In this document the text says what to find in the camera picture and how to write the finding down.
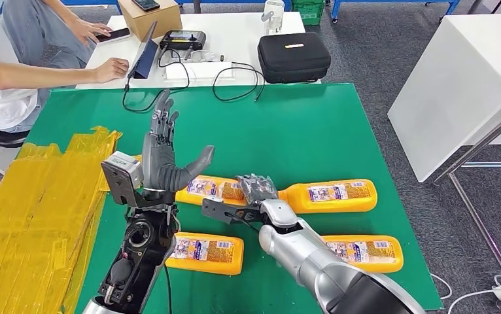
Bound white cabinet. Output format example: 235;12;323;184
387;12;501;183

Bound white cable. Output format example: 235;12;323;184
428;273;501;314

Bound person's left hand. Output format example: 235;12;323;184
70;19;112;46

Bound green plastic crate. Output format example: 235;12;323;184
291;0;326;26

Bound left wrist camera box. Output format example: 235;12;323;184
101;151;145;208

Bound silver metal stand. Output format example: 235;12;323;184
432;73;501;311

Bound black smartphone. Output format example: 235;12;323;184
95;27;132;44
131;0;161;12

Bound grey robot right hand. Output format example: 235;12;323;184
236;174;279;207

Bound black stool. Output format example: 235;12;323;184
0;126;29;148

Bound white table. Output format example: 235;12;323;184
76;11;322;90

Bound tablet in blue case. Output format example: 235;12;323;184
128;20;160;80

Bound black remote controller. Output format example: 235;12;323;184
159;30;207;52

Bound person's right hand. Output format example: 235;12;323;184
92;57;130;84

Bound clear safety goggles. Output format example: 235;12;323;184
186;50;226;63

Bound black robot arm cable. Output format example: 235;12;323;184
164;264;173;314

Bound white flat box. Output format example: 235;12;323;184
165;61;235;81

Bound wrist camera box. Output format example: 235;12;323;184
201;197;262;225
101;151;145;208

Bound brown cardboard box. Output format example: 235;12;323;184
118;0;183;42

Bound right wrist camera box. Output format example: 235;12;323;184
201;197;262;225

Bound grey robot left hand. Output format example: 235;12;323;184
141;88;215;193

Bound black zip carrying case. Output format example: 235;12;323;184
257;31;332;84

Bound orange juice bottle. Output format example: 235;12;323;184
175;175;249;207
276;179;378;215
322;235;405;274
165;232;245;277

